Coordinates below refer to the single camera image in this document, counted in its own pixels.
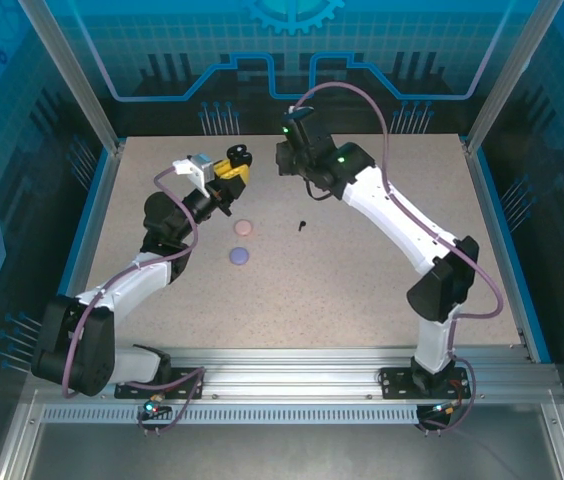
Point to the aluminium mounting rail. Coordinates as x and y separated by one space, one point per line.
287 370

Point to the aluminium frame post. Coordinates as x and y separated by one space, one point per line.
512 75
76 75

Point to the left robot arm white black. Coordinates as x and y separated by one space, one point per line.
127 285

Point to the purple earbud charging case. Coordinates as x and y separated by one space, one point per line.
239 255

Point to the black earbud charging case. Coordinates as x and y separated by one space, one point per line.
237 155

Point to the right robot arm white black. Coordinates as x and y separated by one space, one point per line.
387 225

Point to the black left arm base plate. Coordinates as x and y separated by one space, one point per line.
182 373

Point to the aluminium table side rail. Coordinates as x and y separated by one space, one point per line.
100 200
486 200

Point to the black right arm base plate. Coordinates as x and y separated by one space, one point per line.
392 385

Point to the pink earbud charging case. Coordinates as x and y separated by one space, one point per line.
243 227

